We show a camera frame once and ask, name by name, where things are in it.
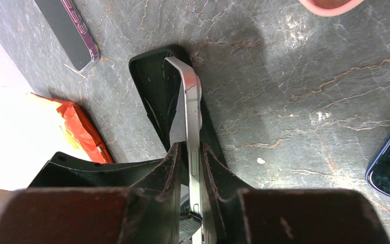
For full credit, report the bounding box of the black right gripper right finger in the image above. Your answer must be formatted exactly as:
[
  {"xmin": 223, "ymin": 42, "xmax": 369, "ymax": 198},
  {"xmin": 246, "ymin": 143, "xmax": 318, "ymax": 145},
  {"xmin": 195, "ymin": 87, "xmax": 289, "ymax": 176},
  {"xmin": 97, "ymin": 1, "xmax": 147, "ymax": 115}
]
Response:
[{"xmin": 200, "ymin": 144, "xmax": 390, "ymax": 243}]

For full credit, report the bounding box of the dark smartphone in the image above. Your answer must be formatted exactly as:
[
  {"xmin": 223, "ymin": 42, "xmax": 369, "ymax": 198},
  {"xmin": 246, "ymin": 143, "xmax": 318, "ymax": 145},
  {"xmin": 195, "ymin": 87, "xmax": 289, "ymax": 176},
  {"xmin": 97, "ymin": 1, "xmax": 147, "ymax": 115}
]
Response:
[{"xmin": 162, "ymin": 56, "xmax": 204, "ymax": 244}]

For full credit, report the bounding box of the cassava chips snack bag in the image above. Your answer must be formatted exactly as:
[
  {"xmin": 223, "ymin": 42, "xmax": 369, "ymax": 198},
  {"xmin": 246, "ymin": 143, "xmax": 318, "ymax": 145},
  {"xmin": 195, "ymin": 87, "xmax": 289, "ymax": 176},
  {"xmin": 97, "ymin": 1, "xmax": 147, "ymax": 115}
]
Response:
[{"xmin": 26, "ymin": 93, "xmax": 114, "ymax": 165}]

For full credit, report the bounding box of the black smartphone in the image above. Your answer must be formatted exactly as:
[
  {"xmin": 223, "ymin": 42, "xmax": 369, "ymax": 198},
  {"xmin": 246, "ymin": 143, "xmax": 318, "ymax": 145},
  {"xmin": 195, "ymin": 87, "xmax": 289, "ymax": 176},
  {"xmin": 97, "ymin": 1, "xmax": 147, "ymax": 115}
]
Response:
[{"xmin": 35, "ymin": 0, "xmax": 100, "ymax": 72}]

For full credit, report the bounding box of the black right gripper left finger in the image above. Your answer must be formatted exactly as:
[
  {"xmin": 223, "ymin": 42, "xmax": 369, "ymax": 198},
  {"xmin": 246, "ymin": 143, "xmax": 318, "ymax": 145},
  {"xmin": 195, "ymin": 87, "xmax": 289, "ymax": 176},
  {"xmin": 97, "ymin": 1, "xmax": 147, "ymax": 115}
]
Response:
[{"xmin": 0, "ymin": 143, "xmax": 182, "ymax": 243}]

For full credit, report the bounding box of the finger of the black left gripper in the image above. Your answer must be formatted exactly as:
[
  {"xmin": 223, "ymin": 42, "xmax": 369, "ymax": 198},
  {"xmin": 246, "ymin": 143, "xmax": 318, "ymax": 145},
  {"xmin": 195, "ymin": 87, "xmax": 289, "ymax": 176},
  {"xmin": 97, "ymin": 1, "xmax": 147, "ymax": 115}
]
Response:
[{"xmin": 29, "ymin": 152, "xmax": 162, "ymax": 188}]

